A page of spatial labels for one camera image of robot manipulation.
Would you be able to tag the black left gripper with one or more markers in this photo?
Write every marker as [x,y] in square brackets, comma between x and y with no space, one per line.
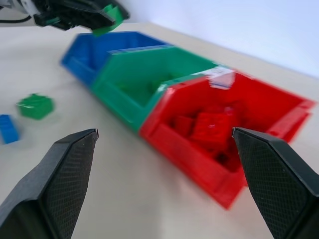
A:
[59,15]

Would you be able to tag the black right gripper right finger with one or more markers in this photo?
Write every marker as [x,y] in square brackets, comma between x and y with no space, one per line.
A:
[276,179]

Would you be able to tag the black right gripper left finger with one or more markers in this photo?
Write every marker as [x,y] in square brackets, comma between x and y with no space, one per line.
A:
[57,179]

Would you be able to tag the green toy block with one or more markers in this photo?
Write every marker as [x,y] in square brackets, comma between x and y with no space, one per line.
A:
[113,18]
[36,105]

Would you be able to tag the blue plastic bin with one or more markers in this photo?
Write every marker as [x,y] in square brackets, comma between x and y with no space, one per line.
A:
[99,49]

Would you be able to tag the blue toy block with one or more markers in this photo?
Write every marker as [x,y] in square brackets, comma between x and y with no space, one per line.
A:
[8,129]

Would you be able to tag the large red toy block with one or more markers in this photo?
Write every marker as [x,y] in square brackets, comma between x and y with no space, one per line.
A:
[211,130]

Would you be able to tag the red plastic bin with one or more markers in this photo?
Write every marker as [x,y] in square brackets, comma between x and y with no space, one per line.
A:
[194,164]

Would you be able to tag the green plastic bin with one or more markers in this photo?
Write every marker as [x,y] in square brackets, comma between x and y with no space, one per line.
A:
[124,99]

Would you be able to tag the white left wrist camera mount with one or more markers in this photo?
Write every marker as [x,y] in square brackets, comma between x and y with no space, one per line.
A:
[27,6]

